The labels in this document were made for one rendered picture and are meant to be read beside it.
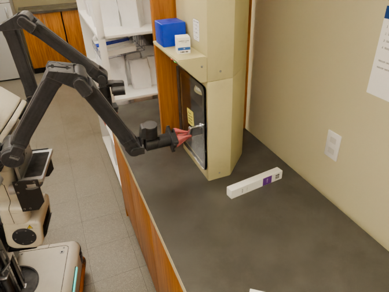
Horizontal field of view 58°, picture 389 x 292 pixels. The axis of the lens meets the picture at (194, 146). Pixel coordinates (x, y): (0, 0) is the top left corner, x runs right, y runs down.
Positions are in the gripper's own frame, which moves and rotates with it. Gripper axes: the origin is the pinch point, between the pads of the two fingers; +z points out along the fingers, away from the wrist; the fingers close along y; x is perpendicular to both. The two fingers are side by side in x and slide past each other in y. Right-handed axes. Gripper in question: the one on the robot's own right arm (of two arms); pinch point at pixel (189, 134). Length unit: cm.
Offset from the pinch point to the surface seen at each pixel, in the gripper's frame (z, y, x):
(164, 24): -4.2, 33.5, -31.9
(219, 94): 10.5, 3.6, -21.2
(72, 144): -50, 130, 219
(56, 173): -69, 88, 192
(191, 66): -1.0, 10.6, -32.2
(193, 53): 2.3, 17.9, -31.2
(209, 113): 6.2, -0.4, -14.9
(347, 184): 48, -44, -15
